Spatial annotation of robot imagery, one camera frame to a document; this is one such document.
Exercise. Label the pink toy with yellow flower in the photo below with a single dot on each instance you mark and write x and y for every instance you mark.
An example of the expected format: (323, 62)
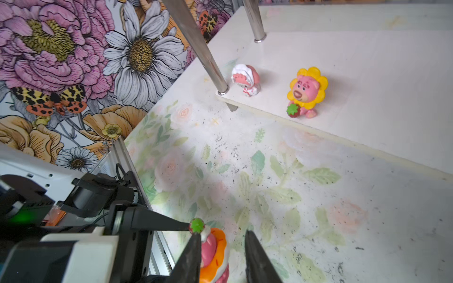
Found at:
(306, 91)

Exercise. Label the pink white hooded toy figure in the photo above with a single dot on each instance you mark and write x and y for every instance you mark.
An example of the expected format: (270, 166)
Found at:
(247, 78)

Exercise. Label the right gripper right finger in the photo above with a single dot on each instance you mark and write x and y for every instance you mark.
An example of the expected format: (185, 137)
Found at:
(259, 268)

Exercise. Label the aluminium front rail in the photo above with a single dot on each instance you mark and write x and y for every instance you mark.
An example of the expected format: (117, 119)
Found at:
(114, 162)

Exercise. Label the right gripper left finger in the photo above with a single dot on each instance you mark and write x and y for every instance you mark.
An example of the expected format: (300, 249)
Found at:
(188, 267)

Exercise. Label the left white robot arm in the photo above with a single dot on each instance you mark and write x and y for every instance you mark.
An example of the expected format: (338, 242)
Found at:
(63, 226)

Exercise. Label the white two-tier shelf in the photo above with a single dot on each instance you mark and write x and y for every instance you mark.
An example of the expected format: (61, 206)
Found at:
(389, 67)

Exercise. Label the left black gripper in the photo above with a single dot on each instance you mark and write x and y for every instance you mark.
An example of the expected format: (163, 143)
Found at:
(112, 203)

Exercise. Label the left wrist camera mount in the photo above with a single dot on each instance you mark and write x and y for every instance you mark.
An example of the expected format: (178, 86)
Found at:
(62, 258)

